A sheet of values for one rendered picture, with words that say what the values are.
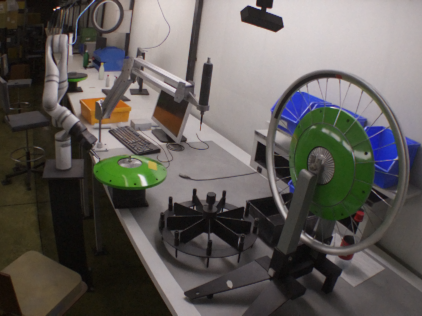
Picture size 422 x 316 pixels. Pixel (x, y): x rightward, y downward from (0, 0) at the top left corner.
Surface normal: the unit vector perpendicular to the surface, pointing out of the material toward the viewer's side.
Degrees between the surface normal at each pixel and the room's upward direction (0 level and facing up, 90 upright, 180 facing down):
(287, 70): 90
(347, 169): 86
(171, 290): 0
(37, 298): 0
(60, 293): 0
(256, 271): 18
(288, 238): 87
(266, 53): 90
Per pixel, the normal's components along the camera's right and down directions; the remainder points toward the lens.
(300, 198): -0.84, 0.05
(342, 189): -0.70, 0.25
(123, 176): 0.11, -0.73
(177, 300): 0.12, -0.92
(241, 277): -0.15, -0.84
